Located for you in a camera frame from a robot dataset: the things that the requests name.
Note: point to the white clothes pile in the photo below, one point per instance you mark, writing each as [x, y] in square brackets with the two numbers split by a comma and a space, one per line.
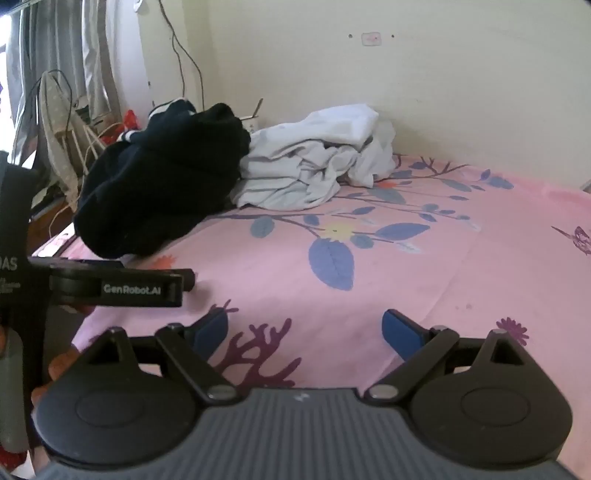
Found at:
[314, 157]

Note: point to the metal spoon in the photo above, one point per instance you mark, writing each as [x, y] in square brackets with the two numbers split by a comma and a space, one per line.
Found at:
[258, 107]

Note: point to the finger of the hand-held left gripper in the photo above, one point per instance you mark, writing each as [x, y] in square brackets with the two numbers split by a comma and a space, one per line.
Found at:
[129, 290]

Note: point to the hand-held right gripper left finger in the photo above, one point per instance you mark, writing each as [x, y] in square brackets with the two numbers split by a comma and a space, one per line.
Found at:
[210, 331]

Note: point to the grey curtain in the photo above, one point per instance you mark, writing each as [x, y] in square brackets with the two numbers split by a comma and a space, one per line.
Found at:
[60, 41]

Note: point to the navy garment with white stripes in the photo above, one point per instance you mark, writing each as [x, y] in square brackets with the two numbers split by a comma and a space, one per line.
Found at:
[161, 184]

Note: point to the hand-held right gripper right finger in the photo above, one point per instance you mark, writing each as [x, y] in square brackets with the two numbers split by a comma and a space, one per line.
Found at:
[400, 334]

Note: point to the red plastic bag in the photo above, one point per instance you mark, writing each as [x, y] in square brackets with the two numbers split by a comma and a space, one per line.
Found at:
[131, 120]

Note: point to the white enamel mug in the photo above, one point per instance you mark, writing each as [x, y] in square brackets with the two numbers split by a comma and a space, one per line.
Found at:
[249, 124]

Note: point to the person's left hand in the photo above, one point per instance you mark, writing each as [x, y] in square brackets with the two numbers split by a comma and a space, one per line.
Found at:
[62, 365]

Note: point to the small pink wall plate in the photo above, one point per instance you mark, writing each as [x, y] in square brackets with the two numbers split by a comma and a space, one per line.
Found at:
[371, 38]

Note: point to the standing electric fan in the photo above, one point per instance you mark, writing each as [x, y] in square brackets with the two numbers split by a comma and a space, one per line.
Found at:
[53, 120]

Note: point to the pink floral bed sheet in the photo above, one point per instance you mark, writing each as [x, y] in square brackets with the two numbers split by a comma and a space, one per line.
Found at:
[461, 277]

